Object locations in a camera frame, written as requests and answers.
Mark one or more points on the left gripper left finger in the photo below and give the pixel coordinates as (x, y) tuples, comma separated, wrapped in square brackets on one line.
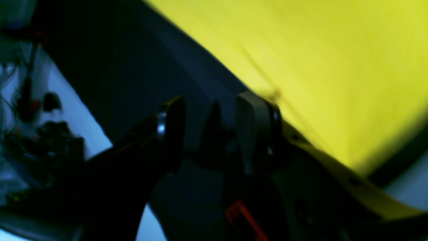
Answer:
[(102, 199)]

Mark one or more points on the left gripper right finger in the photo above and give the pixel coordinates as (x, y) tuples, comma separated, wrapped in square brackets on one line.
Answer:
[(298, 193)]

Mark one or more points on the yellow t-shirt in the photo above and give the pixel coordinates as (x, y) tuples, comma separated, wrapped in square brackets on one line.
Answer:
[(350, 75)]

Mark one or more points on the red black clamp left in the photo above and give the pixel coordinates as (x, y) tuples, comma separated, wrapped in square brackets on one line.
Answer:
[(240, 216)]

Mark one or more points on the black table cloth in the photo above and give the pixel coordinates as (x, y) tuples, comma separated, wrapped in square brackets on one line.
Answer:
[(124, 60)]

